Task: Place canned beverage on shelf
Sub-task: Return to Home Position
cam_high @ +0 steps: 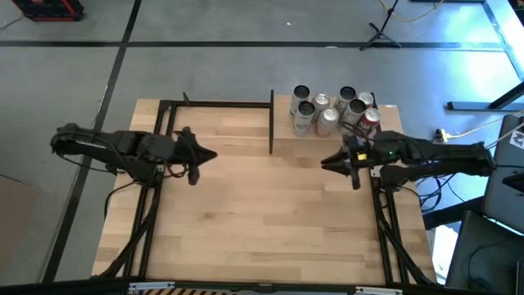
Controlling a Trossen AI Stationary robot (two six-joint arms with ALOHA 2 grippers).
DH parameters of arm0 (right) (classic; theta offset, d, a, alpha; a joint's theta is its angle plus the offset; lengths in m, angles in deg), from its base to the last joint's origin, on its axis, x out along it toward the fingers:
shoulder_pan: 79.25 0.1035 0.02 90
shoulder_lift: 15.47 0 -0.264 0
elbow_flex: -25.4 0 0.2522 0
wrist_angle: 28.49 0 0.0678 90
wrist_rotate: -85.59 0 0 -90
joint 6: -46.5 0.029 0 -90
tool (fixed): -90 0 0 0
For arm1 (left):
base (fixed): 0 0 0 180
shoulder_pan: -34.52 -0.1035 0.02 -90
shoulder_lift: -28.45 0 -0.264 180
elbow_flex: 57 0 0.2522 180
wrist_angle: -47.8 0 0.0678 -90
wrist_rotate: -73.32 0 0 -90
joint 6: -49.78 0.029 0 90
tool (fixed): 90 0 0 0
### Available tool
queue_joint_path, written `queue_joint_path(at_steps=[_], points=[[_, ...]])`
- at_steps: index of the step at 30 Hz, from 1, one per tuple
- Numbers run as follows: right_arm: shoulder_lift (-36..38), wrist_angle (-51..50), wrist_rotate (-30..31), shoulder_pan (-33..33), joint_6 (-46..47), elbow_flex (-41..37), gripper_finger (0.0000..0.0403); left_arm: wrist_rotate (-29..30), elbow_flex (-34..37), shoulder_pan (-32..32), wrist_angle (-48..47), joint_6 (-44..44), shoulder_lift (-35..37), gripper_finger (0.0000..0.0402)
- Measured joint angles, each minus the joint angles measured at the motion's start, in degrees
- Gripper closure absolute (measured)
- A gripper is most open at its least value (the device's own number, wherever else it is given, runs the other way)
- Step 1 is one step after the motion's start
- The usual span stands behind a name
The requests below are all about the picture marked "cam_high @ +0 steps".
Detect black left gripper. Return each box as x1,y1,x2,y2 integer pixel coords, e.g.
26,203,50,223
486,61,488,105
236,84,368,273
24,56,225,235
171,126,219,187

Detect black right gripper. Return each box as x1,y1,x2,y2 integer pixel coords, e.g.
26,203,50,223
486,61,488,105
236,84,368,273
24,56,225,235
320,134,384,191

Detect pink Spindrift can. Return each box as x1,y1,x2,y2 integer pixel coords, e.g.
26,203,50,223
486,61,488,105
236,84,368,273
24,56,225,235
314,107,341,138

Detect silver Celsius can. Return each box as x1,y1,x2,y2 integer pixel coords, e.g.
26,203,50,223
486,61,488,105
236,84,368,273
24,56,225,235
333,85,357,114
341,98,368,126

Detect silver-topped beverage can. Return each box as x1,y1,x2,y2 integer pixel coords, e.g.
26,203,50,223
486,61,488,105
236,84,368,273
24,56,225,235
310,92,332,114

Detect white Celsius Arctic can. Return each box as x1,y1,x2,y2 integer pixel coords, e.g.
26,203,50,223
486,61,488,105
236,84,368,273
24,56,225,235
288,84,311,120

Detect wooden shelf board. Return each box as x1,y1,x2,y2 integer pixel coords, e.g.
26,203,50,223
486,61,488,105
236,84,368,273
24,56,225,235
272,94,380,159

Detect black desk leg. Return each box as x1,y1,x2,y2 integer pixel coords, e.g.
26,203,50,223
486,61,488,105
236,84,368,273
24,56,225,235
421,195,486,230
445,80,524,112

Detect black tripod stand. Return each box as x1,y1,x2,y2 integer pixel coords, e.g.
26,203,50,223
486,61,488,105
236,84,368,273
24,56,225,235
359,0,403,52

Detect yellow black hazard tape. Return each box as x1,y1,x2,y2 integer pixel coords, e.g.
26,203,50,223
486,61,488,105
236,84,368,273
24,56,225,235
141,288,233,295

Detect grey desk top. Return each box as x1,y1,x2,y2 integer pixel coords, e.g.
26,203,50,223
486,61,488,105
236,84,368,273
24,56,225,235
481,113,524,235

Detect black rig crossbar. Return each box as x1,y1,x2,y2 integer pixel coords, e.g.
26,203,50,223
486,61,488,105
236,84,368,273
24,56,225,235
0,278,524,295

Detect red and black crate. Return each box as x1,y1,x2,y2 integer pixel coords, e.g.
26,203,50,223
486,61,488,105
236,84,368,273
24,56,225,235
11,0,85,23

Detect black cable bundle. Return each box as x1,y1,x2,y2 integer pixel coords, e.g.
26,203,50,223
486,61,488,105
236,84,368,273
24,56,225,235
403,174,468,214

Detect grey metal bracket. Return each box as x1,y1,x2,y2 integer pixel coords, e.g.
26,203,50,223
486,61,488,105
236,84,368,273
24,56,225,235
355,285,404,295
128,281,176,293

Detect yellow floor cable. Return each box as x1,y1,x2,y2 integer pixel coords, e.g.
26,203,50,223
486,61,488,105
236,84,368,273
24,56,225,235
378,0,446,24

